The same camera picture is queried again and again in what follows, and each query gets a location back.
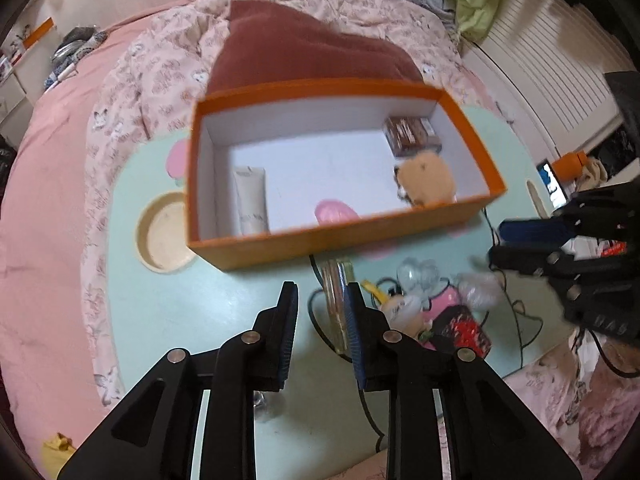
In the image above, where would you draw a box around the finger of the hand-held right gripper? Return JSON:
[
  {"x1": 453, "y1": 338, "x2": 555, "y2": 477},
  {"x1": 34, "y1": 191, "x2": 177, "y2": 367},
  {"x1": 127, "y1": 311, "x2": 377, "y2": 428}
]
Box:
[
  {"x1": 499, "y1": 217, "x2": 570, "y2": 246},
  {"x1": 487, "y1": 244, "x2": 578, "y2": 287}
]

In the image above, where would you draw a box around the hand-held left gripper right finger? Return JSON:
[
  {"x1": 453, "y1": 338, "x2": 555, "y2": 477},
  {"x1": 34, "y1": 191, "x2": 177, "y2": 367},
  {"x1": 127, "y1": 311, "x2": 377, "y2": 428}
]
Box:
[{"x1": 344, "y1": 282, "x2": 583, "y2": 480}]

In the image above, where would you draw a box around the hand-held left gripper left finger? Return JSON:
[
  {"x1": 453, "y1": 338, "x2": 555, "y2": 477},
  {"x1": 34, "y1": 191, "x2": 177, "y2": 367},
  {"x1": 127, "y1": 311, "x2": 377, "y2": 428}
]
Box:
[{"x1": 57, "y1": 281, "x2": 299, "y2": 480}]

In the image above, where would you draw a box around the clear glass perfume bottle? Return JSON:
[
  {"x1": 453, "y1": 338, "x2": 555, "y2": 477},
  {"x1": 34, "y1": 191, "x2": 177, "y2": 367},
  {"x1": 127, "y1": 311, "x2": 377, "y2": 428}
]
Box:
[{"x1": 320, "y1": 258, "x2": 357, "y2": 353}]

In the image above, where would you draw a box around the cartoon figure keychain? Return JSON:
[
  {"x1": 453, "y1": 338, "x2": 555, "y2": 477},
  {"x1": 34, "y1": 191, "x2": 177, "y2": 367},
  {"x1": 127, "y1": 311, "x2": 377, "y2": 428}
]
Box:
[{"x1": 367, "y1": 280, "x2": 426, "y2": 337}]

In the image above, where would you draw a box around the clear bubble wrap ball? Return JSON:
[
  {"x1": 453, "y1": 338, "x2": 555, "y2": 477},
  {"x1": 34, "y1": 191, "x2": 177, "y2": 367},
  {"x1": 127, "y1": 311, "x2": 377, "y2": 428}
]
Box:
[{"x1": 396, "y1": 257, "x2": 503, "y2": 311}]

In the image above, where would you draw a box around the orange cardboard box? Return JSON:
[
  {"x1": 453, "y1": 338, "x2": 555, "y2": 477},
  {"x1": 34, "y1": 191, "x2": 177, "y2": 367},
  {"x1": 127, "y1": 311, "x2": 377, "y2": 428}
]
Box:
[{"x1": 186, "y1": 77, "x2": 507, "y2": 272}]

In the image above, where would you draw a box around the red and black packet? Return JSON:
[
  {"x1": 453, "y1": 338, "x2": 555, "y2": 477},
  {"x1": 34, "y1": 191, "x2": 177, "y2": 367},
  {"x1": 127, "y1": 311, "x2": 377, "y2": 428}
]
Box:
[{"x1": 417, "y1": 287, "x2": 493, "y2": 358}]

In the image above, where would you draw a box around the tan plush toy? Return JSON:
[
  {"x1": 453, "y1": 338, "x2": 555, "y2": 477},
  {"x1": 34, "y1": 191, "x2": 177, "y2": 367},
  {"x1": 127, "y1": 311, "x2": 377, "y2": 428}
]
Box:
[{"x1": 394, "y1": 152, "x2": 458, "y2": 208}]

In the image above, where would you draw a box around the pink round disc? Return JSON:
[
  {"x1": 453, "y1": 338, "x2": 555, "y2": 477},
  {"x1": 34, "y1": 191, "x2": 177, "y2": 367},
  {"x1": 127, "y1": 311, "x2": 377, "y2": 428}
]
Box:
[{"x1": 315, "y1": 199, "x2": 361, "y2": 226}]

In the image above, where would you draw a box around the cream cosmetic tube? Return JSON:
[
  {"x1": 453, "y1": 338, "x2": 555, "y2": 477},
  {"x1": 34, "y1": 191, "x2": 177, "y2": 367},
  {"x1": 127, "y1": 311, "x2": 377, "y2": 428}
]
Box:
[{"x1": 232, "y1": 166, "x2": 271, "y2": 236}]

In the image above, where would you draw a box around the small silver packet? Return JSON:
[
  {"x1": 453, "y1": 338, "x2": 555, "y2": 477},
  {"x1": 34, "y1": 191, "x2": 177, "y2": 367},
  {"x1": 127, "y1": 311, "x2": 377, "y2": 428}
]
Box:
[{"x1": 382, "y1": 116, "x2": 442, "y2": 157}]

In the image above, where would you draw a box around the orange container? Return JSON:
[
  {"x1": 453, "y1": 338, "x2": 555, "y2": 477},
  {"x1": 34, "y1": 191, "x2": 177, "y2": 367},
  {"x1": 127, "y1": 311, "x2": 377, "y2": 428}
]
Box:
[{"x1": 552, "y1": 152, "x2": 588, "y2": 179}]

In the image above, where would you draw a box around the tablet with lit screen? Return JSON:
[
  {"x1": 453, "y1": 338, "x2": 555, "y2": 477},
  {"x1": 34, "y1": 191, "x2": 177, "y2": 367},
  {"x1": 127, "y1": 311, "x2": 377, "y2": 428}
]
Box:
[{"x1": 537, "y1": 160, "x2": 568, "y2": 208}]

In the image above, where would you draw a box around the mint cartoon lap table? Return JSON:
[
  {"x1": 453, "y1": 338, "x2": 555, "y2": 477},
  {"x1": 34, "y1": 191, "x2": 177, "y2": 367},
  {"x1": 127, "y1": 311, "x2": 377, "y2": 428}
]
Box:
[{"x1": 107, "y1": 105, "x2": 566, "y2": 480}]

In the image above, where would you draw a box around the yellow cloth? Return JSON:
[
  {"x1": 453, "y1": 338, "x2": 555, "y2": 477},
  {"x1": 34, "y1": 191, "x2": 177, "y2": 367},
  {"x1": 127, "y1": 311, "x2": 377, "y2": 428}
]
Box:
[{"x1": 42, "y1": 432, "x2": 76, "y2": 476}]

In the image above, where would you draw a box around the pink bedsheet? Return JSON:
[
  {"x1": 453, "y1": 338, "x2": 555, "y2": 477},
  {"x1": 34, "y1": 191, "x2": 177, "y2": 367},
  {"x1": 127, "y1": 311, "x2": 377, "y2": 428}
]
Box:
[{"x1": 0, "y1": 7, "x2": 211, "y2": 466}]

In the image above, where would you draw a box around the maroon pillow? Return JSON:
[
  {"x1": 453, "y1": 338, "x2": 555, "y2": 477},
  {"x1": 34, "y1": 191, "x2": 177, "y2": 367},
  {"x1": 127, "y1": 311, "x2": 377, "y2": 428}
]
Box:
[{"x1": 206, "y1": 0, "x2": 426, "y2": 101}]

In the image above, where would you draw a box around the pink floral quilt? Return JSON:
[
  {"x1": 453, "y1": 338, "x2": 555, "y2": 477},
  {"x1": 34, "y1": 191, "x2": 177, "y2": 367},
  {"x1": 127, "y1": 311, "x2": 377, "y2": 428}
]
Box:
[{"x1": 82, "y1": 0, "x2": 640, "y2": 480}]

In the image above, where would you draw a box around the blue grey clothes pile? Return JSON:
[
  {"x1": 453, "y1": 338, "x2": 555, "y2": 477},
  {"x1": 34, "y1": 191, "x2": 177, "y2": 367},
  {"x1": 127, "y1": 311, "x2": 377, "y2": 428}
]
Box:
[{"x1": 47, "y1": 25, "x2": 108, "y2": 88}]

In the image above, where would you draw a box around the white nightstand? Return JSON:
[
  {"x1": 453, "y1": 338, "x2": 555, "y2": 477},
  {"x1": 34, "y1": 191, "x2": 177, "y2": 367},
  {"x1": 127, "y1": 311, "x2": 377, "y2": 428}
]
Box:
[{"x1": 0, "y1": 50, "x2": 32, "y2": 113}]

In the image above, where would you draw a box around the orange storage box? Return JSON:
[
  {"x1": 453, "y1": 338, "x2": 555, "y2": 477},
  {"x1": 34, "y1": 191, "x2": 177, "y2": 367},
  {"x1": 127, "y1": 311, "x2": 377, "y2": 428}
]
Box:
[{"x1": 22, "y1": 17, "x2": 54, "y2": 47}]

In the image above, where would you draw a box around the black cable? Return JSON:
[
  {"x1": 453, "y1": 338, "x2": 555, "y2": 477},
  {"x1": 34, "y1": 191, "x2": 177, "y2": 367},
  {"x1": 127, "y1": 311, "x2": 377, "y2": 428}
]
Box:
[{"x1": 306, "y1": 254, "x2": 387, "y2": 456}]

